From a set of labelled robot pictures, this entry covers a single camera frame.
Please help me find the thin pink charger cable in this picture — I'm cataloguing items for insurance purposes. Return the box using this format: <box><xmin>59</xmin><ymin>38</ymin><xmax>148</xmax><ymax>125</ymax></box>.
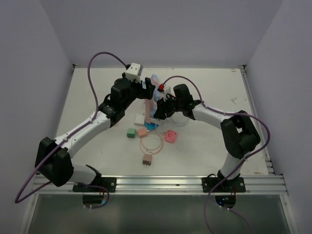
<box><xmin>139</xmin><ymin>129</ymin><xmax>164</xmax><ymax>156</ymax></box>

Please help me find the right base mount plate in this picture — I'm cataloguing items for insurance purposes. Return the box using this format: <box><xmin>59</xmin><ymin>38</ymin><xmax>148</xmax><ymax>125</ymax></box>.
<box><xmin>201</xmin><ymin>174</ymin><xmax>245</xmax><ymax>195</ymax></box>

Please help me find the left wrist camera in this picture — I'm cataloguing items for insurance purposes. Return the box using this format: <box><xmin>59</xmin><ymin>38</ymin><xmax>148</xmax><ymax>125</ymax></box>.
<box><xmin>122</xmin><ymin>63</ymin><xmax>143</xmax><ymax>83</ymax></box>

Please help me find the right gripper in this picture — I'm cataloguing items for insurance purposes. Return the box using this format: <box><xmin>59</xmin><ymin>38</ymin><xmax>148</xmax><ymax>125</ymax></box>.
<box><xmin>154</xmin><ymin>94</ymin><xmax>183</xmax><ymax>120</ymax></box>

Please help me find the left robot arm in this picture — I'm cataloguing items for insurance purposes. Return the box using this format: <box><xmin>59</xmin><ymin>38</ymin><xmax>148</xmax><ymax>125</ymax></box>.
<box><xmin>35</xmin><ymin>78</ymin><xmax>155</xmax><ymax>192</ymax></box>

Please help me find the blue square charger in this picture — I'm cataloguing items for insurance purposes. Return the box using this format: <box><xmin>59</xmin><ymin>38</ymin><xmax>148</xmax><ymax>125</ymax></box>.
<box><xmin>144</xmin><ymin>122</ymin><xmax>159</xmax><ymax>131</ymax></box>

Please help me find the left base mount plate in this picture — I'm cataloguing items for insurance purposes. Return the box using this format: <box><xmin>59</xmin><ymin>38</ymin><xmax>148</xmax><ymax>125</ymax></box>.
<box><xmin>73</xmin><ymin>177</ymin><xmax>117</xmax><ymax>193</ymax></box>

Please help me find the white charger plug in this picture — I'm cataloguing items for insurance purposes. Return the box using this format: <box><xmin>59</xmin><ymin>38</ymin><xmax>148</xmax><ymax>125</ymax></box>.
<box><xmin>134</xmin><ymin>114</ymin><xmax>145</xmax><ymax>126</ymax></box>

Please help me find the pink charger plug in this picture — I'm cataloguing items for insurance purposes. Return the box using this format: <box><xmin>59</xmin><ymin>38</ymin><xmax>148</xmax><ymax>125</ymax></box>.
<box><xmin>137</xmin><ymin>128</ymin><xmax>148</xmax><ymax>138</ymax></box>

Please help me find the green plug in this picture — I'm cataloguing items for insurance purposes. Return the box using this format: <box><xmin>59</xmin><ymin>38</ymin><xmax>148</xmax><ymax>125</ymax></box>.
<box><xmin>126</xmin><ymin>128</ymin><xmax>137</xmax><ymax>139</ymax></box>

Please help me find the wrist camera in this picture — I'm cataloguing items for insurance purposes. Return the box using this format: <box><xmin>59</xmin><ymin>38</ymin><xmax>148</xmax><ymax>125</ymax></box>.
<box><xmin>122</xmin><ymin>63</ymin><xmax>143</xmax><ymax>83</ymax></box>
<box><xmin>157</xmin><ymin>83</ymin><xmax>172</xmax><ymax>101</ymax></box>

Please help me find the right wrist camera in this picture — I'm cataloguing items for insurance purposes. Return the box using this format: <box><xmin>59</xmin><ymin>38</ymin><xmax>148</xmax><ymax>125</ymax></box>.
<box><xmin>157</xmin><ymin>83</ymin><xmax>172</xmax><ymax>101</ymax></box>

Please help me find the light blue power strip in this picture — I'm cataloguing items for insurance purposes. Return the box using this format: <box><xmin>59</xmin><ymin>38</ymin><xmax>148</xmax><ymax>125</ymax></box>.
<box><xmin>141</xmin><ymin>74</ymin><xmax>162</xmax><ymax>103</ymax></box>

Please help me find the pink square charger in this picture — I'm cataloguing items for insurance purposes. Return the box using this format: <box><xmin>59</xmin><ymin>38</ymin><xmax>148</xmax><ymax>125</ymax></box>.
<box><xmin>164</xmin><ymin>130</ymin><xmax>177</xmax><ymax>143</ymax></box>

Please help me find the pink power strip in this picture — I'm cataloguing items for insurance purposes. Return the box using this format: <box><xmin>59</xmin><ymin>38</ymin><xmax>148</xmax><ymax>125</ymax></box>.
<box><xmin>145</xmin><ymin>99</ymin><xmax>153</xmax><ymax>124</ymax></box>

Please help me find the light blue small plug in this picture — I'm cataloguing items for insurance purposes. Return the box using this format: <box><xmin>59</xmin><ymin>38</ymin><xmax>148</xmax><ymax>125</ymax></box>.
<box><xmin>150</xmin><ymin>108</ymin><xmax>157</xmax><ymax>118</ymax></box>

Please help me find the base mount plate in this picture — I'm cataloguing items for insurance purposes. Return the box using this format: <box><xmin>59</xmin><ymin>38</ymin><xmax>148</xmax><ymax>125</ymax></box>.
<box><xmin>201</xmin><ymin>174</ymin><xmax>245</xmax><ymax>195</ymax></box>
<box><xmin>73</xmin><ymin>177</ymin><xmax>117</xmax><ymax>193</ymax></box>

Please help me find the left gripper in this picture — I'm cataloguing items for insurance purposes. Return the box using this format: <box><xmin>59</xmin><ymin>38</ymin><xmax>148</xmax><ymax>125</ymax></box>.
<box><xmin>122</xmin><ymin>77</ymin><xmax>155</xmax><ymax>109</ymax></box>

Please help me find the silver white charger block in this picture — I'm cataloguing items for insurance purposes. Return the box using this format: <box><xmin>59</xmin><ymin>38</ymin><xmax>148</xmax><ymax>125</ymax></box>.
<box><xmin>151</xmin><ymin>118</ymin><xmax>161</xmax><ymax>125</ymax></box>

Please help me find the aluminium front rail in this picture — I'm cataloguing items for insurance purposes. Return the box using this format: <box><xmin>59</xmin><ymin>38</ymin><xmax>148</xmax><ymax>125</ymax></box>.
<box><xmin>31</xmin><ymin>175</ymin><xmax>288</xmax><ymax>195</ymax></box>

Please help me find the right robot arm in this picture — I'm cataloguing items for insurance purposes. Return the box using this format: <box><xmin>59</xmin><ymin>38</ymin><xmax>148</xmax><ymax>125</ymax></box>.
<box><xmin>154</xmin><ymin>84</ymin><xmax>260</xmax><ymax>192</ymax></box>

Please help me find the brown plug adapter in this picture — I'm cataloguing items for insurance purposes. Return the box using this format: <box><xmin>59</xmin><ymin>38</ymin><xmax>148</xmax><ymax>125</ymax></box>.
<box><xmin>142</xmin><ymin>154</ymin><xmax>153</xmax><ymax>167</ymax></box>

